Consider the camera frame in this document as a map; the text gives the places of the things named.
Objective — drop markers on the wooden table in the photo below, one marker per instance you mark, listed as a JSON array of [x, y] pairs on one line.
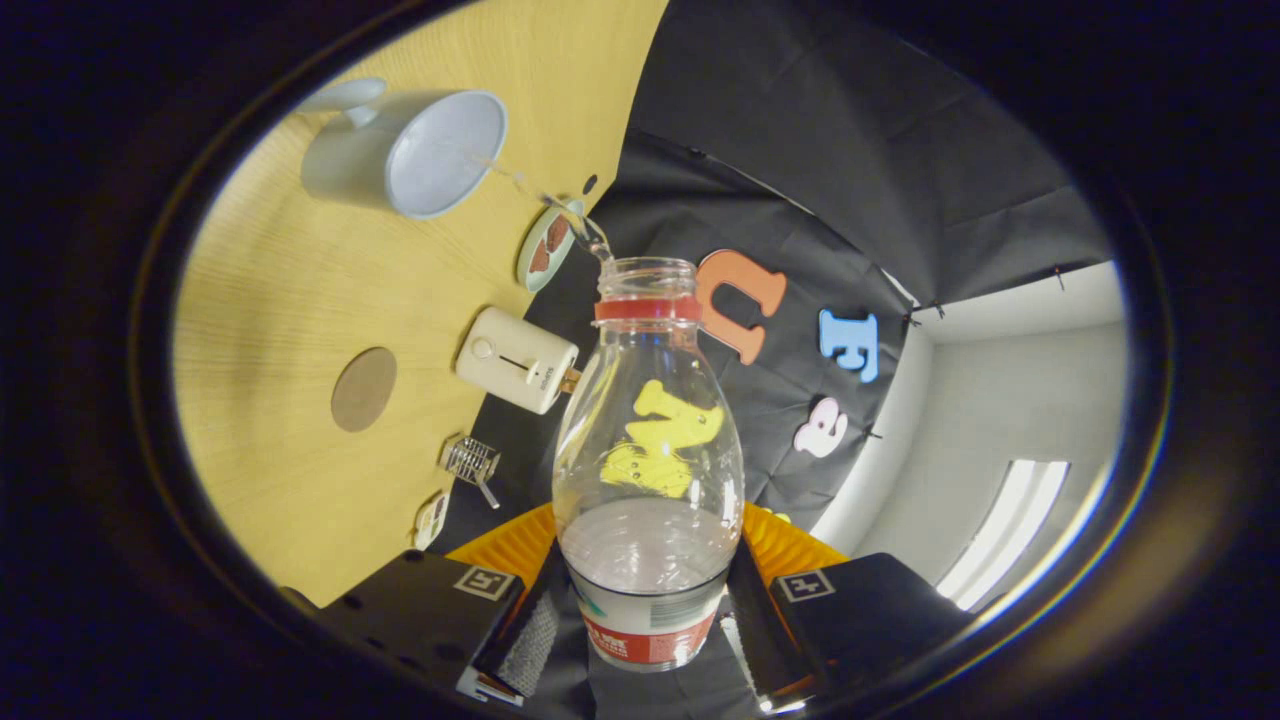
[[300, 280]]

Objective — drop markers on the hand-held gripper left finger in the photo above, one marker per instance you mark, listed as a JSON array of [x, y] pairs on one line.
[[530, 630]]

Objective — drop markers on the white divided dish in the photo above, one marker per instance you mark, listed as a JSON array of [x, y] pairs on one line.
[[431, 520]]

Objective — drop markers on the light green plate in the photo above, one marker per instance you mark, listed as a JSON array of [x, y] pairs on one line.
[[527, 275]]

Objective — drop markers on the round brown coaster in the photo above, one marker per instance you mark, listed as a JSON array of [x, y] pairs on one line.
[[364, 389]]

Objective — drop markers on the white cup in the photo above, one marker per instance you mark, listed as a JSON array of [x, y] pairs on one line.
[[445, 150]]

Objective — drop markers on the large ceiling light panel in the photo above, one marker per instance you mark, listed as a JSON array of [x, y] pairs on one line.
[[1005, 530]]

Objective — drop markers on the metal utensil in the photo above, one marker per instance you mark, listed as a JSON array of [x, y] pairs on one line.
[[489, 494]]

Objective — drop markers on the white toaster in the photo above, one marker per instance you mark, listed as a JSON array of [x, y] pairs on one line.
[[510, 360]]

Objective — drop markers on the brown bread piece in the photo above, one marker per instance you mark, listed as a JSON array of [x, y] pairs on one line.
[[540, 258], [557, 233]]

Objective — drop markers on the brown toast slice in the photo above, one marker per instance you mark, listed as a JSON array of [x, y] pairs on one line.
[[571, 380]]

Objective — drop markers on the clear plastic juice bottle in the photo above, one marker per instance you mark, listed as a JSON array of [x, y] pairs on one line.
[[650, 560]]

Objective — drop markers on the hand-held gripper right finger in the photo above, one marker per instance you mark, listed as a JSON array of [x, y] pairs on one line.
[[880, 610]]

